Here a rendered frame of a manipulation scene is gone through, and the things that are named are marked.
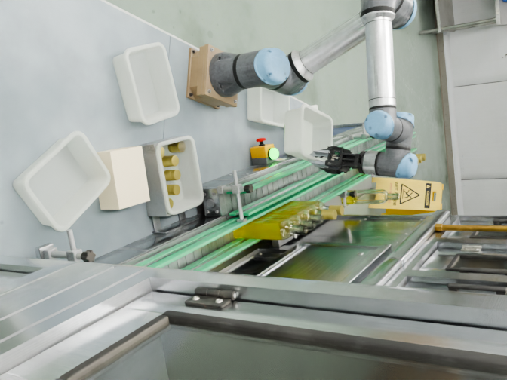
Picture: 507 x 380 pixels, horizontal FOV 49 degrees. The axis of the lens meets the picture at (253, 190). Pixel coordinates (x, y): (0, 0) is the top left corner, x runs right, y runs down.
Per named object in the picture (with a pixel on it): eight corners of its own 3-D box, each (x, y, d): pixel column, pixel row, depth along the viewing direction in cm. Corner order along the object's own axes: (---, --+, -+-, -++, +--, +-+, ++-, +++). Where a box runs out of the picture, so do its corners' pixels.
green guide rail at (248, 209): (229, 216, 184) (249, 216, 180) (228, 212, 184) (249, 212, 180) (402, 134, 326) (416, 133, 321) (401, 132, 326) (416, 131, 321)
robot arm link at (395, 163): (420, 152, 168) (417, 180, 168) (385, 149, 174) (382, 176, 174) (412, 149, 161) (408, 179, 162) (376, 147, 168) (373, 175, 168)
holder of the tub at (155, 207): (151, 233, 173) (170, 234, 169) (134, 145, 168) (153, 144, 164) (186, 218, 187) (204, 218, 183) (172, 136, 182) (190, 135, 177)
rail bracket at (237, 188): (222, 222, 181) (253, 223, 174) (213, 172, 178) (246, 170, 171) (227, 220, 183) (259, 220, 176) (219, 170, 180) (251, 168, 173)
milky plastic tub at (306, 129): (279, 104, 183) (302, 101, 178) (311, 120, 202) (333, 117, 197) (277, 157, 181) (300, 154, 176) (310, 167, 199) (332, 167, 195)
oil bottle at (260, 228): (233, 238, 187) (289, 240, 175) (231, 222, 186) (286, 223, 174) (243, 233, 191) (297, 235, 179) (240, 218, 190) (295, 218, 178)
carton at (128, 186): (100, 209, 157) (119, 209, 153) (91, 152, 154) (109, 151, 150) (131, 200, 167) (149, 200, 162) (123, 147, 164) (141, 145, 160)
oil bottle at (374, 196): (341, 204, 257) (397, 204, 242) (339, 192, 256) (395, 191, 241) (346, 201, 261) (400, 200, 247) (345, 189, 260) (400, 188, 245)
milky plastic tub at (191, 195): (149, 217, 172) (170, 217, 167) (135, 145, 168) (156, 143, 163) (185, 203, 186) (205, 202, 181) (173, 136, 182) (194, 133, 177)
